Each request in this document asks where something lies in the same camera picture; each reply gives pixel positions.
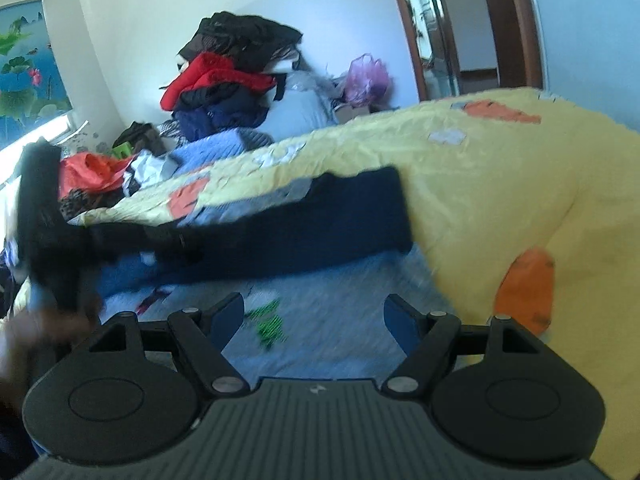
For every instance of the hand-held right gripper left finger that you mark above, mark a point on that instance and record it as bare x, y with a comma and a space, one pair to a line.
226, 317

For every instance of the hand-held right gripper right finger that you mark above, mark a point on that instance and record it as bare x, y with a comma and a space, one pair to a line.
401, 324

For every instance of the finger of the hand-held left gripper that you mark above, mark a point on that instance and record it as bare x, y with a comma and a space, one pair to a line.
145, 242

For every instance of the blue-grey towel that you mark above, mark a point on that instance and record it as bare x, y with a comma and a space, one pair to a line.
310, 220

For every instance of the black clothes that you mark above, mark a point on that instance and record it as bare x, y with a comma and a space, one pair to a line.
240, 35

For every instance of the person's left hand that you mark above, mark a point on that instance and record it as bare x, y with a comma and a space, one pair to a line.
35, 332

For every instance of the dark patterned cloth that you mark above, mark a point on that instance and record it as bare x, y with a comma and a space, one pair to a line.
87, 205

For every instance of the orange plastic bag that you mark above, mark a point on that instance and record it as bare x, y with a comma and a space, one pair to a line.
90, 170

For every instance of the white crumpled cloth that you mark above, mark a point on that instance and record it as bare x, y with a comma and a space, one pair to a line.
150, 170

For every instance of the black and white patterned cloth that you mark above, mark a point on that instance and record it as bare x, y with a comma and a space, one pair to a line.
167, 129

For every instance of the light blue quilted cloth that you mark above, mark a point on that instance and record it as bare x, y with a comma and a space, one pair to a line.
215, 150

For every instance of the navy blue jacket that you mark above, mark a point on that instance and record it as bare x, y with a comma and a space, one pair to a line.
225, 110

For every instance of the yellow carrot print blanket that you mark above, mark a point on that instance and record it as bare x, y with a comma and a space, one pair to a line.
500, 185

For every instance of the red jacket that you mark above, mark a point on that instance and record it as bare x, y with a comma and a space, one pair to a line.
210, 77

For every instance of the cardboard box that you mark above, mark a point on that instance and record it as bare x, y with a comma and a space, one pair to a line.
352, 112

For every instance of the pink plastic bag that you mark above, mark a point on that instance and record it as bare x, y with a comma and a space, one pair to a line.
367, 77

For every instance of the glass panelled wooden door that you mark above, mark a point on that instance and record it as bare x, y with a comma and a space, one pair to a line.
430, 35

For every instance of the lotus wall poster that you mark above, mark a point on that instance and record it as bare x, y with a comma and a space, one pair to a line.
25, 75

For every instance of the brown wooden door frame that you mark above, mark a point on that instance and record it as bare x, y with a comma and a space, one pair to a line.
505, 20

